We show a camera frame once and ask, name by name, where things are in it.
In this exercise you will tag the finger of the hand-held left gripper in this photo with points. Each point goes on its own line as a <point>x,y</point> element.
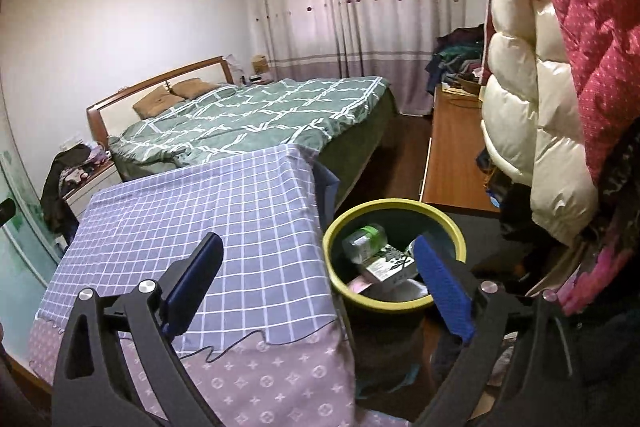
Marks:
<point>6,211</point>

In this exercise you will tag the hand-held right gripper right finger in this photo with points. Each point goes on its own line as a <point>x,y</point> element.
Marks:
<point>445,292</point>

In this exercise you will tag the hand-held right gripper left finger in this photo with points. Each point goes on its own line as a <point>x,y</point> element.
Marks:
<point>192,287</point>

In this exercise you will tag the clear plastic wrapper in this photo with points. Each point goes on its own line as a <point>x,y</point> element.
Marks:
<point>407,291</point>

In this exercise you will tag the green leaf-print box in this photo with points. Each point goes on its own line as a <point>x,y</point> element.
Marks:
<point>392,264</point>

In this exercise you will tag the pink printed packet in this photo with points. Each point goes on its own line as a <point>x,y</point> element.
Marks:
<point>361,285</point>

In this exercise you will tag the yellow-rimmed dark trash bin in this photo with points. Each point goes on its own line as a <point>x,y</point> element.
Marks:
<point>400,219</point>

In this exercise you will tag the wardrobe sliding doors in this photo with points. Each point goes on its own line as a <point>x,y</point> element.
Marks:
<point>25,247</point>

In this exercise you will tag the dark clothes heap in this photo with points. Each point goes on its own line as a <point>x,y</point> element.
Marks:
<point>55,192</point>

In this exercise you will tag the white nightstand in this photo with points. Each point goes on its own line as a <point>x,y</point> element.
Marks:
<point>92,192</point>

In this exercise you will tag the purple checked tablecloth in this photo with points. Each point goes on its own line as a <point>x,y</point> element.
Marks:
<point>200,197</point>

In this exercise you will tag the dark hanging bag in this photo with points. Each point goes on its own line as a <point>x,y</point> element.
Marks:
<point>515,212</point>

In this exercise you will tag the wooden desk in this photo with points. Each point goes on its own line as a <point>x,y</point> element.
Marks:
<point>455,157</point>

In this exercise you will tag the wooden bed headboard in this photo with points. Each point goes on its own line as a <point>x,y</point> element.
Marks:
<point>115,99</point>

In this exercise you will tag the pink cloth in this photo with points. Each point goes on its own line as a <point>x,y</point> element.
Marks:
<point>605,277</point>

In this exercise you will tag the dark green bed base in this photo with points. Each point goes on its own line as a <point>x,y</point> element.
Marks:
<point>360,142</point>

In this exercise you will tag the brown pillow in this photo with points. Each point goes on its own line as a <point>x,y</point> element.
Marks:
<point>152,102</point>
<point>195,88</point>

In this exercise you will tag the bed with green quilt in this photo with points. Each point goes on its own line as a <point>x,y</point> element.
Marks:
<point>260,117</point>

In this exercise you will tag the cream puffer jacket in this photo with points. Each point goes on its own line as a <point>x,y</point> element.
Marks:
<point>530,107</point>

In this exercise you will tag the brown tissue box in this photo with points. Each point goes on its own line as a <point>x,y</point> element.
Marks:
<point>258,64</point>

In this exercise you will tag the pile of clothes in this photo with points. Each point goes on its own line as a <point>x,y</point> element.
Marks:
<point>452,57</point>

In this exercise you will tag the pink and white curtain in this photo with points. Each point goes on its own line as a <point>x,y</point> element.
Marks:
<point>360,7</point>

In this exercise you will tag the red quilted jacket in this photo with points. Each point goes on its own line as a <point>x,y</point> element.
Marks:
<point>595,32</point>

